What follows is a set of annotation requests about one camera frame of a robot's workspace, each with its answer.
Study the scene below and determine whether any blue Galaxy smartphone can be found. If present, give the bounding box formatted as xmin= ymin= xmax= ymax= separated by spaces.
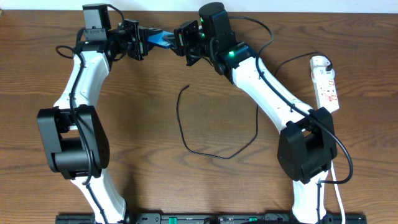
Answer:
xmin=147 ymin=30 xmax=174 ymax=49

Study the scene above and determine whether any black charging cable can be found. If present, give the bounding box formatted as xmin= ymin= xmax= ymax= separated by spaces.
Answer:
xmin=175 ymin=51 xmax=327 ymax=160

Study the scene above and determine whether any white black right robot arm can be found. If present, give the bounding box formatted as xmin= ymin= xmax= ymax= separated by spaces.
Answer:
xmin=164 ymin=2 xmax=337 ymax=223

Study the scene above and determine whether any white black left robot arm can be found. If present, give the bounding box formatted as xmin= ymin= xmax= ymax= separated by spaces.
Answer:
xmin=37 ymin=3 xmax=169 ymax=223

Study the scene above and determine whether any white power strip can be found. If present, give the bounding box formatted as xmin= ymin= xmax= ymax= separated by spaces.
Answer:
xmin=310 ymin=55 xmax=340 ymax=113

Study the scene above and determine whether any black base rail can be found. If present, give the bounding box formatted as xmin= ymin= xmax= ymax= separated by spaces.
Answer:
xmin=55 ymin=213 xmax=368 ymax=224

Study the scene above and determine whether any white power strip cord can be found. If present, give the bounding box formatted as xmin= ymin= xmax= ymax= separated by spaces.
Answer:
xmin=330 ymin=161 xmax=346 ymax=224

